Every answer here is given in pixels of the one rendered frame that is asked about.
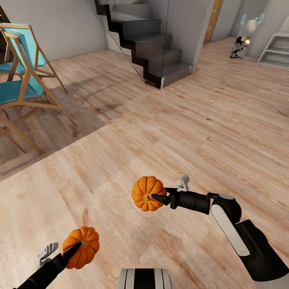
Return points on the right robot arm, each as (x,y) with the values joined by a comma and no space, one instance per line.
(263,264)

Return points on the straight chair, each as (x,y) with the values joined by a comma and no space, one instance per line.
(13,92)
(38,57)

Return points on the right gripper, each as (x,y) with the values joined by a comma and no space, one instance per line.
(185,199)

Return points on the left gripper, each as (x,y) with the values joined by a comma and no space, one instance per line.
(46,274)

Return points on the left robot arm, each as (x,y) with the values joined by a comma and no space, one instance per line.
(47,269)

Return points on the pumpkin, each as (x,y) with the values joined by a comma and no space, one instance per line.
(86,252)
(142,190)

